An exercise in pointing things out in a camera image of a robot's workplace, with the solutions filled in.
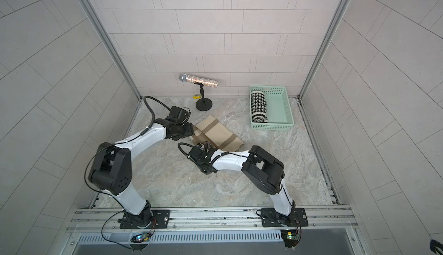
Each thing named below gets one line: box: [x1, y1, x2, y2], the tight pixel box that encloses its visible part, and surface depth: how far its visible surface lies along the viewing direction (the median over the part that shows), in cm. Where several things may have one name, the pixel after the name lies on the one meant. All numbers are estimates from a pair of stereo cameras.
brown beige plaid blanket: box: [191, 114, 245, 152], surface depth 99 cm
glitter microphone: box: [179, 73, 219, 89], surface depth 98 cm
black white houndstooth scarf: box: [250, 90, 269, 123], surface depth 106 cm
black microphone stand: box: [194, 82, 213, 112], surface depth 114 cm
